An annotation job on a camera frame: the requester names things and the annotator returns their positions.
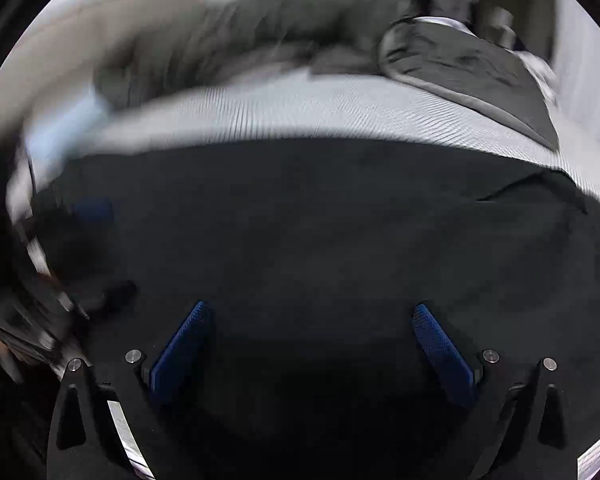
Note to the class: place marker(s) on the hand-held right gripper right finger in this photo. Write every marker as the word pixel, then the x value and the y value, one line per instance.
pixel 442 355

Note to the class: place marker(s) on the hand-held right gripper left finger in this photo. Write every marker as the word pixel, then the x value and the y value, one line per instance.
pixel 180 350

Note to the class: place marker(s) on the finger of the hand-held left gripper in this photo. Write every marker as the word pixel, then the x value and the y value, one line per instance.
pixel 95 212
pixel 112 295

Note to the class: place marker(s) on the black pants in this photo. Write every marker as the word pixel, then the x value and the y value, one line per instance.
pixel 305 235

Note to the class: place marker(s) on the light blue pillow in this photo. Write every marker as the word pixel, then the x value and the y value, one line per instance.
pixel 65 125

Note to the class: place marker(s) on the beige padded headboard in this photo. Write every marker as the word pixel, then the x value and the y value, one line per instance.
pixel 55 50

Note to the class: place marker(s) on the bed with white patterned sheet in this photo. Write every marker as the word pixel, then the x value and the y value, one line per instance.
pixel 305 110

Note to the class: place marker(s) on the grey comforter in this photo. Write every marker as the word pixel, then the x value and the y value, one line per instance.
pixel 290 20

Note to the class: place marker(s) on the white cloth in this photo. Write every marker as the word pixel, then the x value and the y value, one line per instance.
pixel 537 75

